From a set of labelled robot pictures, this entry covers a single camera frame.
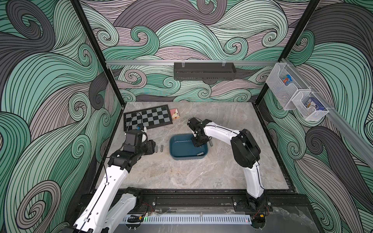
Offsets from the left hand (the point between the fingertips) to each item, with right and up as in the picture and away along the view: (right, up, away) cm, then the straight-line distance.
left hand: (151, 142), depth 76 cm
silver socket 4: (+28, -10, +14) cm, 33 cm away
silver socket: (+36, -5, +19) cm, 41 cm away
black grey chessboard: (-8, +12, +31) cm, 34 cm away
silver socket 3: (-1, -8, +18) cm, 19 cm away
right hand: (+29, -4, +19) cm, 35 cm away
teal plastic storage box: (+16, -8, +19) cm, 26 cm away
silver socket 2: (+3, -7, +18) cm, 20 cm away
